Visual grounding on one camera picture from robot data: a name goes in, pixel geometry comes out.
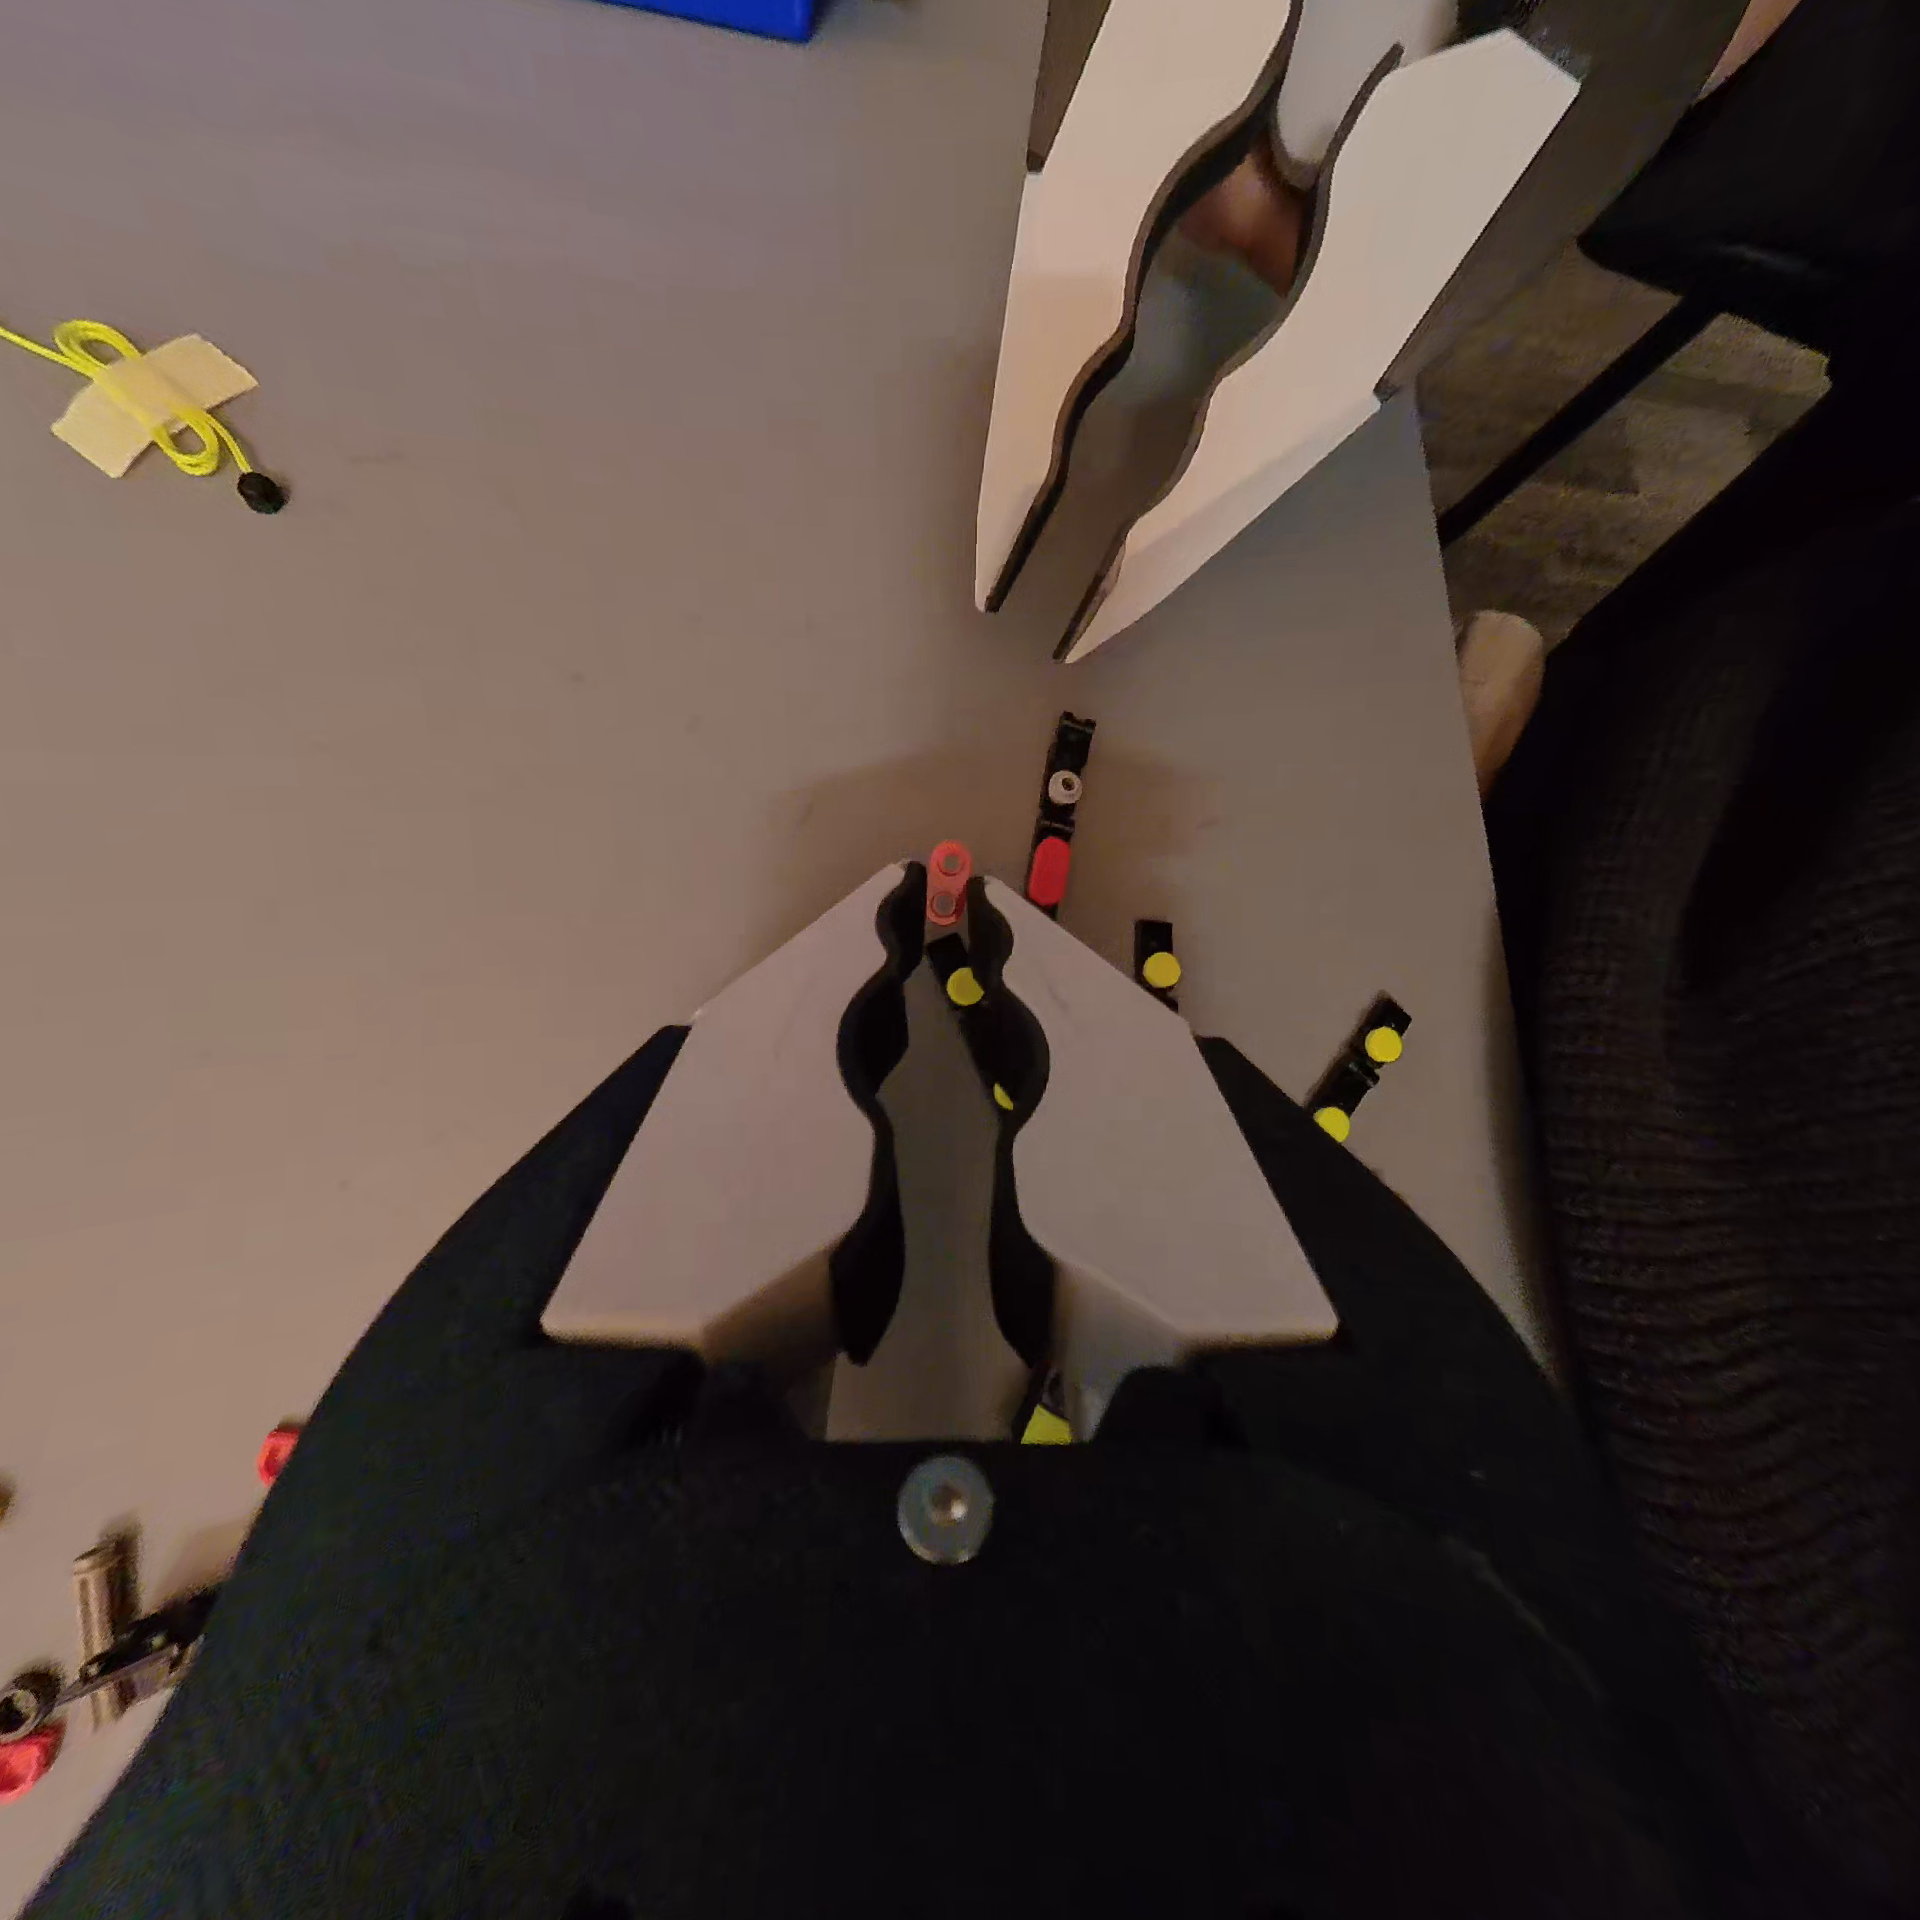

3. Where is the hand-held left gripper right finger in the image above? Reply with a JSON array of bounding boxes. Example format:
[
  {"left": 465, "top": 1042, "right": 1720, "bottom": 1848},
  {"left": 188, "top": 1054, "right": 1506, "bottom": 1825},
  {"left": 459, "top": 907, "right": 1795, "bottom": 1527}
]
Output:
[{"left": 967, "top": 876, "right": 1340, "bottom": 1429}]

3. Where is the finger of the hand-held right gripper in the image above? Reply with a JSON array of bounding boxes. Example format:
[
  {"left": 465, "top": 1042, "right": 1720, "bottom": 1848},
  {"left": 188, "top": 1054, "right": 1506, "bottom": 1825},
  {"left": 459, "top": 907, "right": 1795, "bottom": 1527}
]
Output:
[
  {"left": 974, "top": 0, "right": 1304, "bottom": 619},
  {"left": 1050, "top": 30, "right": 1588, "bottom": 666}
]

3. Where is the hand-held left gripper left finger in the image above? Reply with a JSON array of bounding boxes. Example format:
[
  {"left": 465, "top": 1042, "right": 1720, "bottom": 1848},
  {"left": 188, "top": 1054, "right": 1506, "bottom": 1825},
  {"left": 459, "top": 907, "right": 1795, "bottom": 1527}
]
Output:
[{"left": 541, "top": 858, "right": 928, "bottom": 1435}]

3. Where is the yellow black lego spider model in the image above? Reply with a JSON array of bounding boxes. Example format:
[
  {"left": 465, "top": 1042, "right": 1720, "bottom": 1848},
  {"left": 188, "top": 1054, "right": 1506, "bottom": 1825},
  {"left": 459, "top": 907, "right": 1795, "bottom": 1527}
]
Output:
[{"left": 927, "top": 918, "right": 1416, "bottom": 1447}]

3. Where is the black lego strip red tile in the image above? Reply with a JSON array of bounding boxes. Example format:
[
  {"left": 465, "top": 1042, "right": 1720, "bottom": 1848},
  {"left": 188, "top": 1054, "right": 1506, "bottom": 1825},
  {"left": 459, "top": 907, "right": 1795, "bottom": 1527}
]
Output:
[{"left": 1027, "top": 712, "right": 1100, "bottom": 918}]

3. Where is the pile of lego pieces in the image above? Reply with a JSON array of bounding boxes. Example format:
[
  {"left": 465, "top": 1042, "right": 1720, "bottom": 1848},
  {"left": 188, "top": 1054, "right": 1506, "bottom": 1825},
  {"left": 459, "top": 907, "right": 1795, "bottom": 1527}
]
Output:
[{"left": 0, "top": 1416, "right": 311, "bottom": 1803}]

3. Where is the person's right hand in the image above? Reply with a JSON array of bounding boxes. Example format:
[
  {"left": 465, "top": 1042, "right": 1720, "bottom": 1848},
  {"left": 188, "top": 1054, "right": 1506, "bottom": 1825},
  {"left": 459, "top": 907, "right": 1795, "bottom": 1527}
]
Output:
[{"left": 1200, "top": 147, "right": 1310, "bottom": 290}]

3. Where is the black chair base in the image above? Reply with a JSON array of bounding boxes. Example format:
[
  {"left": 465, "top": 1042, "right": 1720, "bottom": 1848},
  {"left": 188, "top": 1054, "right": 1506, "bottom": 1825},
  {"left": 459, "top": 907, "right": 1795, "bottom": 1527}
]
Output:
[{"left": 1432, "top": 247, "right": 1840, "bottom": 551}]

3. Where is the blue plastic bin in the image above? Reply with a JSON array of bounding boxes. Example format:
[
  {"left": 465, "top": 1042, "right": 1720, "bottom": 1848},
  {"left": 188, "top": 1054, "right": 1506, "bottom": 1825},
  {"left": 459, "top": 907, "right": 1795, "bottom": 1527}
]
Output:
[{"left": 593, "top": 0, "right": 820, "bottom": 44}]

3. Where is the person's black sweater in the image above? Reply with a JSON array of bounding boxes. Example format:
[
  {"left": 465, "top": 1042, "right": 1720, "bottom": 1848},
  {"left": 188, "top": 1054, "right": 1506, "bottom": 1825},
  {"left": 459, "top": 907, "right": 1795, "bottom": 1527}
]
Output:
[{"left": 1500, "top": 494, "right": 1920, "bottom": 1920}]

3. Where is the beige tape piece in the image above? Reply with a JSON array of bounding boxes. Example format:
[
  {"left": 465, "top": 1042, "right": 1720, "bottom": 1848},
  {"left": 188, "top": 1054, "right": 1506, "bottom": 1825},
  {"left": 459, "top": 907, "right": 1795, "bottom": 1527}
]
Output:
[{"left": 53, "top": 333, "right": 260, "bottom": 480}]

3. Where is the yellow cord with black ends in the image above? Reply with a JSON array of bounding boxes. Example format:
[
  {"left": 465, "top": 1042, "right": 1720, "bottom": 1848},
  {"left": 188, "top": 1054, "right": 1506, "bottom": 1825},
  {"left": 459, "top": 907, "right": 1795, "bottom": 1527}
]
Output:
[{"left": 0, "top": 318, "right": 291, "bottom": 519}]

